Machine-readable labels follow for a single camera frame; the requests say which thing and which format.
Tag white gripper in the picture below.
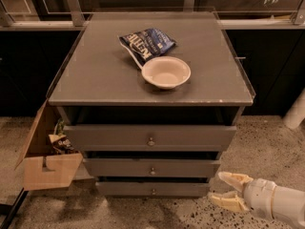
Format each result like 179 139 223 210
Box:
208 172 276 219

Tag grey drawer cabinet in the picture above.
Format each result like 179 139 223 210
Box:
49 11 254 184

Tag grey drawer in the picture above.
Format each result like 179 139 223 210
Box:
96 181 210 197
64 125 236 152
83 158 220 177

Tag black floor bar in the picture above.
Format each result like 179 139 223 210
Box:
0 189 28 229

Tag cardboard box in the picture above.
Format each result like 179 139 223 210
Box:
15 101 83 191

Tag snack packets in box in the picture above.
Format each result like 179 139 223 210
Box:
49 118 76 155

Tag white cylinder post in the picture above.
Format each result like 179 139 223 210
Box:
283 89 305 129

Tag metal window rail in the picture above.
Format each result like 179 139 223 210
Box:
0 0 304 31

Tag grey top drawer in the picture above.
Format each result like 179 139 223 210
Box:
64 125 236 152

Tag blue chip bag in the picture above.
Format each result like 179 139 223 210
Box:
118 28 176 68

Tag grey bottom drawer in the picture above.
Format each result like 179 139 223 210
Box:
96 181 210 197

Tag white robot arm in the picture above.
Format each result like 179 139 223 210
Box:
208 172 305 229

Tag white paper bowl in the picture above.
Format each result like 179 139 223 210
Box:
141 56 191 90

